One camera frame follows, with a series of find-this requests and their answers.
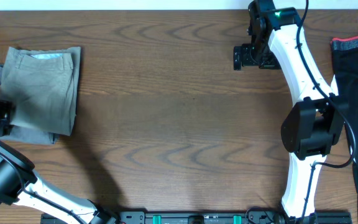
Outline light khaki shorts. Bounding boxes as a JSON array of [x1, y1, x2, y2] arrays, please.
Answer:
[[0, 47, 81, 136]]

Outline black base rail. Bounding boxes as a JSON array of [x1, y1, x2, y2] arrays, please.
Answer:
[[40, 210, 353, 224]]

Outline folded grey trousers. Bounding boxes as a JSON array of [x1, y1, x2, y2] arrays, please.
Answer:
[[0, 64, 60, 145]]

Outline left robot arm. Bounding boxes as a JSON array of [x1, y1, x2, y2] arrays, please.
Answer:
[[0, 100, 119, 224]]

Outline left black camera cable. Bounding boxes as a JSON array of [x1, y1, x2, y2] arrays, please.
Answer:
[[0, 144, 86, 224]]

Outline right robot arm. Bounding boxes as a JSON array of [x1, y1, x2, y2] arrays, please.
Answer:
[[233, 0, 352, 223]]

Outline black camera cable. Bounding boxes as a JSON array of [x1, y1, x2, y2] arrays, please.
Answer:
[[295, 0, 357, 224], [0, 144, 86, 224]]

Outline right black camera cable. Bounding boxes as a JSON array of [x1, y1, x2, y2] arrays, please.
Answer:
[[295, 0, 357, 224]]

